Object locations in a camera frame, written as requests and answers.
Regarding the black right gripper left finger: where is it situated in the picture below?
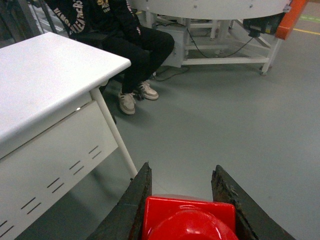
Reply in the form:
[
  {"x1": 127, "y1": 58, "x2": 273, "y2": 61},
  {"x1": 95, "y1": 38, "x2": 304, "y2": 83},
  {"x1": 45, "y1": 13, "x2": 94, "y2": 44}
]
[{"x1": 87, "y1": 162, "x2": 152, "y2": 240}]

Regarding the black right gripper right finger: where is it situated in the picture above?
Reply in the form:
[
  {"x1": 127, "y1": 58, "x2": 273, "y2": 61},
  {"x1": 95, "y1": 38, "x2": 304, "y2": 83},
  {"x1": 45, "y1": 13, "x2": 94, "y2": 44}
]
[{"x1": 211, "y1": 165, "x2": 295, "y2": 240}]

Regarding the red toy block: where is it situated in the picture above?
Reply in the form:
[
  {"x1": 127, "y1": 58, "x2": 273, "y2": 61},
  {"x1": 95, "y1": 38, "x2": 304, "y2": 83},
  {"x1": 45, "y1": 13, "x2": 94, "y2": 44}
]
[{"x1": 141, "y1": 194, "x2": 238, "y2": 240}]

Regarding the white desk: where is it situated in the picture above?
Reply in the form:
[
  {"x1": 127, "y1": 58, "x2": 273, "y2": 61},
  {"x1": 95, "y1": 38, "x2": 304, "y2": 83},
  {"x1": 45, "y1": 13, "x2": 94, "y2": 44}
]
[{"x1": 0, "y1": 32, "x2": 138, "y2": 240}]

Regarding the orange machine panel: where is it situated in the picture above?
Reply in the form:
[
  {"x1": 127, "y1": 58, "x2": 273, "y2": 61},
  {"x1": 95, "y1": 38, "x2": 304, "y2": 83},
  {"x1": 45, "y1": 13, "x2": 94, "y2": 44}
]
[{"x1": 275, "y1": 0, "x2": 309, "y2": 40}]

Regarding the seated person in black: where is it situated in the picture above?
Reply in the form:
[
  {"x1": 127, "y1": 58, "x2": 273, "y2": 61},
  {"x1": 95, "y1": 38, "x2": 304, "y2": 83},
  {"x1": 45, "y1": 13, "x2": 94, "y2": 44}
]
[{"x1": 46, "y1": 0, "x2": 175, "y2": 115}]

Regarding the white machine frame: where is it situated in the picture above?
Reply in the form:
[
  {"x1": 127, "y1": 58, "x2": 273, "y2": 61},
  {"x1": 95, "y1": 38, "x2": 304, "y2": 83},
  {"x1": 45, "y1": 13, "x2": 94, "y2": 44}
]
[{"x1": 130, "y1": 0, "x2": 293, "y2": 75}]

